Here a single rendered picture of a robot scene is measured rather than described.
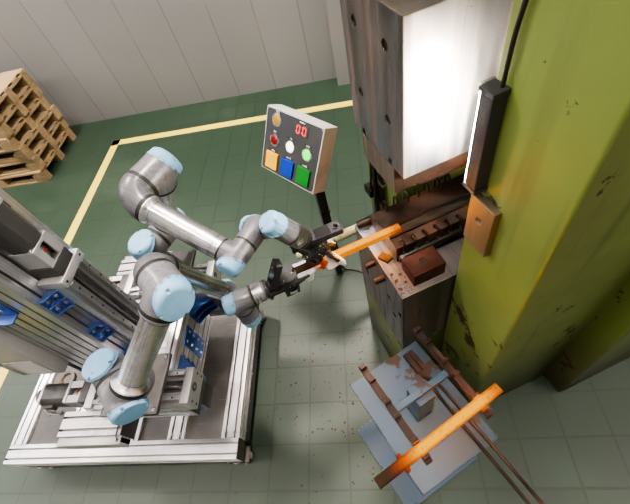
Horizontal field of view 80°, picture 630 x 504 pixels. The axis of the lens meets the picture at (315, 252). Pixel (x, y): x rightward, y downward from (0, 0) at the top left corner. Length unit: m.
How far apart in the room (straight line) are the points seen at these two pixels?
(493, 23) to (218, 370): 1.89
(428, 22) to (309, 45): 3.31
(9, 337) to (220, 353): 0.97
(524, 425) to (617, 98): 1.74
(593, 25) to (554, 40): 0.07
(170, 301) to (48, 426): 1.66
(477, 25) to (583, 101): 0.29
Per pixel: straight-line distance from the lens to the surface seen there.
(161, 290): 1.08
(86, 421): 1.80
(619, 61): 0.68
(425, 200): 1.50
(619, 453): 2.31
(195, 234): 1.18
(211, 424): 2.11
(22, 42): 4.98
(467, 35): 0.92
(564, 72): 0.75
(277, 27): 4.07
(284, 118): 1.68
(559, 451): 2.23
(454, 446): 1.44
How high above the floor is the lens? 2.09
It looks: 53 degrees down
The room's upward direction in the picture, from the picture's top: 18 degrees counter-clockwise
